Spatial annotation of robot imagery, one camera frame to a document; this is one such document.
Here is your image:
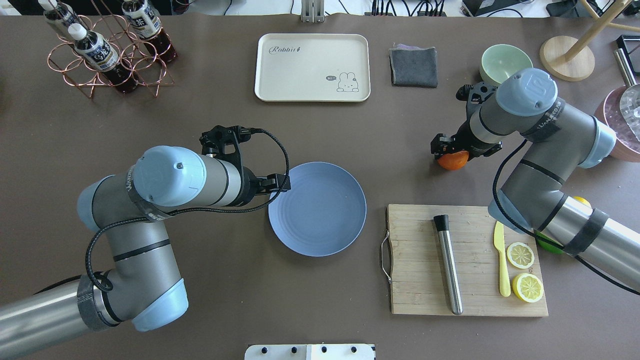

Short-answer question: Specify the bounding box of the copper wire bottle rack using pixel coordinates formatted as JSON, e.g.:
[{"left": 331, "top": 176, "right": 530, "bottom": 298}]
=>
[{"left": 39, "top": 0, "right": 178, "bottom": 99}]

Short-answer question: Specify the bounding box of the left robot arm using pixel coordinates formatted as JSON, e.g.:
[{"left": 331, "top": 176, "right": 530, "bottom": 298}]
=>
[{"left": 1, "top": 125, "right": 291, "bottom": 360}]

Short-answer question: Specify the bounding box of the lemon slice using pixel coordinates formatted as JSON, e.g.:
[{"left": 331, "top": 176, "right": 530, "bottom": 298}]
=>
[
  {"left": 506, "top": 242, "right": 535, "bottom": 270},
  {"left": 511, "top": 273, "right": 544, "bottom": 303}
]

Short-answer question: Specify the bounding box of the green lime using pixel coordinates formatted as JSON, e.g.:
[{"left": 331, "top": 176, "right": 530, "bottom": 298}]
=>
[{"left": 535, "top": 231, "right": 563, "bottom": 255}]

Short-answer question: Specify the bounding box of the drink bottle lower left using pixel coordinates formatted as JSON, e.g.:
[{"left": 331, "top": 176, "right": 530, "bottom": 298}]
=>
[{"left": 68, "top": 23, "right": 138, "bottom": 94}]

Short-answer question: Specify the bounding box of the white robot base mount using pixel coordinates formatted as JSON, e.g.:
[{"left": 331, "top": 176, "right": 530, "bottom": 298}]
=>
[{"left": 244, "top": 342, "right": 377, "bottom": 360}]

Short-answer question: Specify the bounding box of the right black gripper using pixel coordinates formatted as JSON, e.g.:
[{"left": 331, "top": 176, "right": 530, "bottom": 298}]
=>
[{"left": 430, "top": 83, "right": 503, "bottom": 161}]

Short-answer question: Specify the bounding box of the wooden stand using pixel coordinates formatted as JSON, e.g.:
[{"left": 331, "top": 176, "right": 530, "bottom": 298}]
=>
[{"left": 539, "top": 0, "right": 640, "bottom": 82}]

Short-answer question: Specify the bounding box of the cream rabbit tray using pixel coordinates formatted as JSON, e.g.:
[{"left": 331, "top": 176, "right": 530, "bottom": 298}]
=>
[{"left": 254, "top": 33, "right": 371, "bottom": 103}]

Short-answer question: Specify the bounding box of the blue plate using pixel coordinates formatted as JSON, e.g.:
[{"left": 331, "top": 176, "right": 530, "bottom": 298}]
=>
[{"left": 268, "top": 161, "right": 367, "bottom": 257}]

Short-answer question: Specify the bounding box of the drink bottle top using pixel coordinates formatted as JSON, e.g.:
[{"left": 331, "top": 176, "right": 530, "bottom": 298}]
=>
[{"left": 121, "top": 0, "right": 178, "bottom": 64}]

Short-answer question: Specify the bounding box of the lemon slice lower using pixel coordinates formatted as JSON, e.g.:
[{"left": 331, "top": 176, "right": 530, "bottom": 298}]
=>
[{"left": 506, "top": 242, "right": 535, "bottom": 270}]

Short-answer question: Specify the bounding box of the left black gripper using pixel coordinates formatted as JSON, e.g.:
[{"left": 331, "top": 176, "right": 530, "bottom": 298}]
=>
[{"left": 199, "top": 125, "right": 291, "bottom": 207}]

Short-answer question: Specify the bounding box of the yellow plastic knife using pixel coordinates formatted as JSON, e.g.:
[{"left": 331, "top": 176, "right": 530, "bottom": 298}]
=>
[{"left": 493, "top": 221, "right": 511, "bottom": 297}]

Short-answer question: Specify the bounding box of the orange mandarin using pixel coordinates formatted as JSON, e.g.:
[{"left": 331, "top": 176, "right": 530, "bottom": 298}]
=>
[{"left": 436, "top": 150, "right": 470, "bottom": 171}]

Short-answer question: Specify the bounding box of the wooden cutting board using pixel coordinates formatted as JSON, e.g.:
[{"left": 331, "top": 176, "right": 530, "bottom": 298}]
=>
[{"left": 386, "top": 203, "right": 549, "bottom": 318}]

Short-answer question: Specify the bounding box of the green bowl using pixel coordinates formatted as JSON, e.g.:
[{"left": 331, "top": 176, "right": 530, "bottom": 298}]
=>
[{"left": 479, "top": 44, "right": 533, "bottom": 87}]

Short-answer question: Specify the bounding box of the drink bottle lower right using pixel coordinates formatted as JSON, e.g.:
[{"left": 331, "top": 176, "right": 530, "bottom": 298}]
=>
[{"left": 38, "top": 0, "right": 85, "bottom": 40}]

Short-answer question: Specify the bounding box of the yellow lemon upper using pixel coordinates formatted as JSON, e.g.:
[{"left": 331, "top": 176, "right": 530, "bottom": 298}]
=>
[{"left": 573, "top": 196, "right": 592, "bottom": 208}]

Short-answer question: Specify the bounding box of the steel muddler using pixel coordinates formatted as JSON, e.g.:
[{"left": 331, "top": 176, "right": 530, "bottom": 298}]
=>
[{"left": 433, "top": 214, "right": 464, "bottom": 316}]

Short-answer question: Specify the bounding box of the grey folded cloth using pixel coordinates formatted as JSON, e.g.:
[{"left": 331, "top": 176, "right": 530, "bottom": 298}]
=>
[{"left": 389, "top": 43, "right": 439, "bottom": 88}]

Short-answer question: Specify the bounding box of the drink bottle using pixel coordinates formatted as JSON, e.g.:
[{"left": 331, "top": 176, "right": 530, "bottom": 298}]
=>
[
  {"left": 38, "top": 0, "right": 85, "bottom": 40},
  {"left": 68, "top": 23, "right": 138, "bottom": 94},
  {"left": 121, "top": 0, "right": 178, "bottom": 64}
]

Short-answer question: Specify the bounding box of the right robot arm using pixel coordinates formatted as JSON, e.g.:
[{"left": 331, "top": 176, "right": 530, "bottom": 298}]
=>
[{"left": 430, "top": 67, "right": 640, "bottom": 294}]

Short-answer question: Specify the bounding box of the pink bowl of ice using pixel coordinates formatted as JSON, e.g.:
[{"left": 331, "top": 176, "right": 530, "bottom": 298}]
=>
[{"left": 595, "top": 85, "right": 640, "bottom": 163}]

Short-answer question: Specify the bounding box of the lemon slice upper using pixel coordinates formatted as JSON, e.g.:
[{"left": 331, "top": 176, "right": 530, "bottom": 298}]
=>
[{"left": 511, "top": 273, "right": 544, "bottom": 303}]

